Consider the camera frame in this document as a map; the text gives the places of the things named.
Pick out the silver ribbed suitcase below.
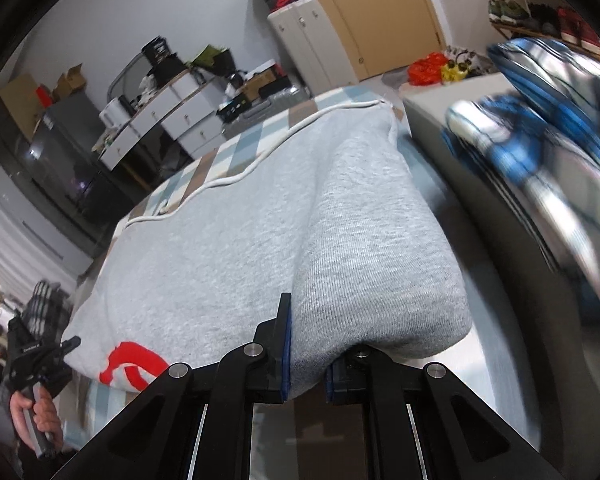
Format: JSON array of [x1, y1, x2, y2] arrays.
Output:
[[222, 85, 311, 126]]

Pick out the shoe rack with shoes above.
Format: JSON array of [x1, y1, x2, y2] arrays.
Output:
[[470, 0, 600, 51]]

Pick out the dark grey refrigerator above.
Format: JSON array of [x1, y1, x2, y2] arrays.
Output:
[[0, 92, 146, 241]]

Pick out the flat black case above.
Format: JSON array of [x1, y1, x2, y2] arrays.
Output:
[[260, 82, 296, 98]]

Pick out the open cardboard box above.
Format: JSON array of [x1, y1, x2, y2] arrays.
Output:
[[52, 63, 88, 103]]

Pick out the white electric kettle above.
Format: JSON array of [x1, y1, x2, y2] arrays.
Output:
[[99, 99, 126, 126]]

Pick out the flat cardboard sheet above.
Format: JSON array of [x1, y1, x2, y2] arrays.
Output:
[[0, 74, 43, 141]]

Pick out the brown cardboard box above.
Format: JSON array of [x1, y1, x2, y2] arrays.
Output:
[[240, 67, 278, 101]]

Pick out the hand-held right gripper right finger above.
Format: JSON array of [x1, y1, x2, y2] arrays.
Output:
[[325, 342, 566, 480]]

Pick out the black paper bag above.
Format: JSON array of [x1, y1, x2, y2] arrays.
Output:
[[141, 37, 186, 81]]

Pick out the white curtain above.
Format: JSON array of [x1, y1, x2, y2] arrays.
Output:
[[0, 170, 96, 281]]

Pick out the grey printed hoodie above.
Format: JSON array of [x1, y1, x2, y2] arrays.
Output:
[[62, 100, 473, 403]]

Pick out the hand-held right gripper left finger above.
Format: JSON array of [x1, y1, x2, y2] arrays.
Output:
[[55, 292, 293, 480]]

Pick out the grey arched mirror frame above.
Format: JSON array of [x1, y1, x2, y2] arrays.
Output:
[[107, 52, 153, 106]]

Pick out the red plastic bag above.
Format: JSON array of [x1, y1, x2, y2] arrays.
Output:
[[407, 52, 453, 86]]

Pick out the checked bed sheet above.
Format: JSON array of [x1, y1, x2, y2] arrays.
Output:
[[62, 85, 406, 453]]

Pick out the person's left hand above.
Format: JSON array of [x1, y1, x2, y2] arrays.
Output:
[[10, 387, 63, 448]]

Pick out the grey mattress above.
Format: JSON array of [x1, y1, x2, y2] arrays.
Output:
[[402, 75, 600, 461]]

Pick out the white upright suitcase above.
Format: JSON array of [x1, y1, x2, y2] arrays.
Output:
[[267, 0, 358, 98]]

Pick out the black crate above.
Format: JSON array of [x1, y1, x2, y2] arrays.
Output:
[[216, 100, 253, 123]]

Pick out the yellow shoes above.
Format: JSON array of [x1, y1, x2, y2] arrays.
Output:
[[440, 57, 468, 83]]

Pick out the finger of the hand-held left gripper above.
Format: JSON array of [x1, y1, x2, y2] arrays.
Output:
[[37, 336, 82, 361]]

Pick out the white desk with drawers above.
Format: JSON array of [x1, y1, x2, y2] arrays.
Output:
[[97, 67, 231, 196]]

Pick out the wooden door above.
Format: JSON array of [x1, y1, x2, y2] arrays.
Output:
[[290, 0, 448, 83]]

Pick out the wooden shoe rack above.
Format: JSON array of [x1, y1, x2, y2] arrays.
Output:
[[472, 0, 600, 61]]

